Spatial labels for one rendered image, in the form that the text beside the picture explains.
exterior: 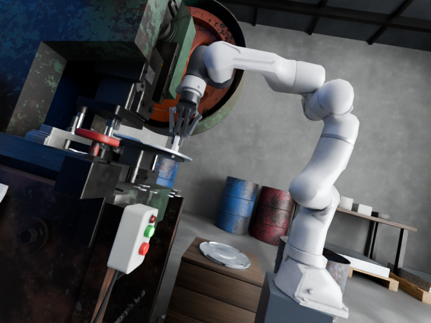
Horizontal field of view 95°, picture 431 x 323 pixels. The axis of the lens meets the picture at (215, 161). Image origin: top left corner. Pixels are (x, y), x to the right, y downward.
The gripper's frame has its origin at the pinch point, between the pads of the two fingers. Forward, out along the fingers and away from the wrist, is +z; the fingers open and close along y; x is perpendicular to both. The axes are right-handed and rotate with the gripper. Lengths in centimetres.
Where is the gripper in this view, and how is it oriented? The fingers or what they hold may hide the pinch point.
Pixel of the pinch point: (176, 145)
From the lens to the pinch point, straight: 74.1
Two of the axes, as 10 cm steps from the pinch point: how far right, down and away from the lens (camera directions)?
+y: 9.6, 2.5, -1.2
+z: -2.6, 9.6, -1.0
